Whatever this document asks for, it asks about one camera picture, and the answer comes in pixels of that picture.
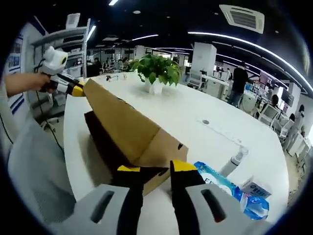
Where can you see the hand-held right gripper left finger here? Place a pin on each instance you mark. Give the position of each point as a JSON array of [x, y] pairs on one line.
[[102, 210]]

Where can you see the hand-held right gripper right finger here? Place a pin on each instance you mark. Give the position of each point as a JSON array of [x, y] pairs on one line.
[[195, 200]]

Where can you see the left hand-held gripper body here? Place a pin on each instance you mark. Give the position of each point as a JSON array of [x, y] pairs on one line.
[[55, 61]]

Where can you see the blue wet wipes soft pack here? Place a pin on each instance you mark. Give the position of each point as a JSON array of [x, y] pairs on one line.
[[212, 176]]

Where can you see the small white bottle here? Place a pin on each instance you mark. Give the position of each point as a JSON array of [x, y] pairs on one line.
[[232, 162]]

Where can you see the brown cardboard shoe box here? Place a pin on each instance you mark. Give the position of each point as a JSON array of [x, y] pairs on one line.
[[117, 117]]

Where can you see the small white carton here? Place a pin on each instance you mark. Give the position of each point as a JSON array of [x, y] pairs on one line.
[[255, 189]]

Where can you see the blue flowered soft tissue pack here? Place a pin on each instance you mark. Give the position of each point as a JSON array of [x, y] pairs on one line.
[[256, 205]]

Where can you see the person's left hand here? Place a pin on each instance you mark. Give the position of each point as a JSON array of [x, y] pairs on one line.
[[46, 83]]

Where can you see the grey metal shelving rack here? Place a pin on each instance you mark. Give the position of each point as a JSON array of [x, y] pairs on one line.
[[63, 34]]

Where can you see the small black desk gadget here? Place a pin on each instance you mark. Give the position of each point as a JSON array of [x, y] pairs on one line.
[[108, 77]]

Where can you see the white appliance on rack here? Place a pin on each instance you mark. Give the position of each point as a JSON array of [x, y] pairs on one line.
[[73, 20]]

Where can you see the person's white shirt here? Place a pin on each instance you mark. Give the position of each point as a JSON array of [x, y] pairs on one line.
[[6, 115]]

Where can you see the grey mesh office chair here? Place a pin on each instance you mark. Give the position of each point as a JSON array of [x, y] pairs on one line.
[[36, 159]]

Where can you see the straight ceiling light strip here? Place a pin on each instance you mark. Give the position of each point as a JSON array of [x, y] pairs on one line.
[[145, 37], [113, 2]]

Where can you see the green potted plant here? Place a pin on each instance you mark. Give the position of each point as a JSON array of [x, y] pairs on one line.
[[159, 68]]

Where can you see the cluster of white office chairs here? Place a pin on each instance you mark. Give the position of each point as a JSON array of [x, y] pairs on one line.
[[271, 115]]

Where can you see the white square pillar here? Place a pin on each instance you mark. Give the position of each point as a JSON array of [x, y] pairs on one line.
[[204, 58]]

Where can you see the long curved ceiling light strip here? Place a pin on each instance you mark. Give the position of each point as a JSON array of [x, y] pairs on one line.
[[207, 33]]

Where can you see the ceiling air conditioner vent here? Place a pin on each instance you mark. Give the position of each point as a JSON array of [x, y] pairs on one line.
[[242, 18]]

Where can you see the blue wall poster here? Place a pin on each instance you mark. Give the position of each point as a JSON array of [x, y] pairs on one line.
[[15, 61]]

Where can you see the wall display screen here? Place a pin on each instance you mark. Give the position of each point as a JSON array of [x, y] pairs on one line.
[[267, 78]]

